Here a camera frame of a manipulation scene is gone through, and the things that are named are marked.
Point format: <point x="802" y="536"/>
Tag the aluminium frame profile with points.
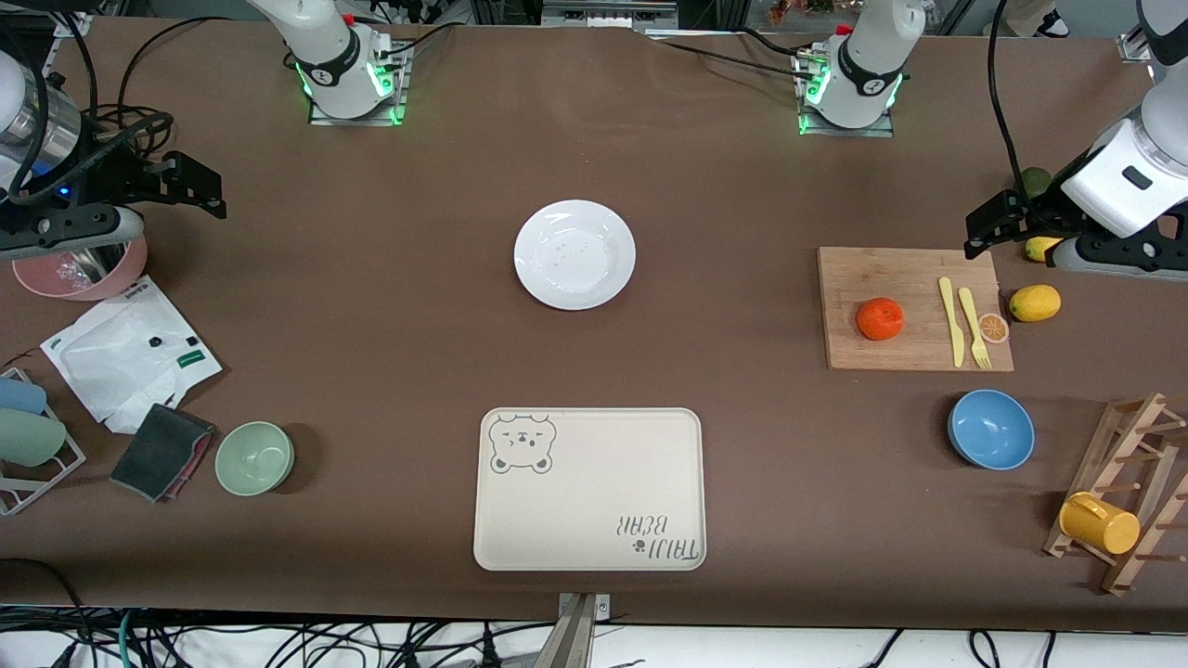
<point x="608" y="14"/>

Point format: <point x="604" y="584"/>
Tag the yellow mug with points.
<point x="1100" y="524"/>

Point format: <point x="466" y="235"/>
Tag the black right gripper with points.
<point x="109" y="179"/>

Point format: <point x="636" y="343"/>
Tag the toy orange slice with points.
<point x="994" y="327"/>

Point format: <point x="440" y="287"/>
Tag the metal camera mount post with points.
<point x="577" y="635"/>

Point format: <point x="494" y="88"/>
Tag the green bowl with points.
<point x="254" y="458"/>

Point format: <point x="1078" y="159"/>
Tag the yellow lemon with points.
<point x="1039" y="248"/>
<point x="1035" y="303"/>

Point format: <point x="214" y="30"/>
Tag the white round plate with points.
<point x="574" y="254"/>

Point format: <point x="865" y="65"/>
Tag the blue bowl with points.
<point x="991" y="430"/>

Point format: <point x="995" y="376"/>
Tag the metal table corner bracket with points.
<point x="1134" y="46"/>
<point x="72" y="25"/>

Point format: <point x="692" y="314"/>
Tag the pink bowl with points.
<point x="37" y="278"/>

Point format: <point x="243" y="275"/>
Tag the yellow plastic knife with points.
<point x="953" y="325"/>

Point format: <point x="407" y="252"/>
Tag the metal scoop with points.
<point x="93" y="262"/>

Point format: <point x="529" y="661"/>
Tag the white plastic bag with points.
<point x="121" y="362"/>

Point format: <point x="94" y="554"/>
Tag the cream bear print tray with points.
<point x="589" y="490"/>

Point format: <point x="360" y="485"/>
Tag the pale green cup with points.
<point x="28" y="438"/>

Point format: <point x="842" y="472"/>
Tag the green avocado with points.
<point x="1036" y="181"/>

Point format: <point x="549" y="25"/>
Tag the orange tangerine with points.
<point x="880" y="318"/>

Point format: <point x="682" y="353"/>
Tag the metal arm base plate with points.
<point x="394" y="102"/>
<point x="849" y="132"/>

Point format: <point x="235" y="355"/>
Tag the wooden mug rack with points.
<point x="1128" y="482"/>

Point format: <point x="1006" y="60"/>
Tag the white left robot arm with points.
<point x="858" y="65"/>

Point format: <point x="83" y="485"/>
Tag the yellow plastic fork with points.
<point x="973" y="325"/>

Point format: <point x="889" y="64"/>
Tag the wooden cutting board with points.
<point x="891" y="278"/>

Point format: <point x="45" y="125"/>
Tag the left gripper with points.
<point x="1038" y="211"/>

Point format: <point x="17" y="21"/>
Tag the light blue cup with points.
<point x="20" y="396"/>

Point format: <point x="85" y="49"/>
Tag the dark grey folded cloth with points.
<point x="160" y="452"/>

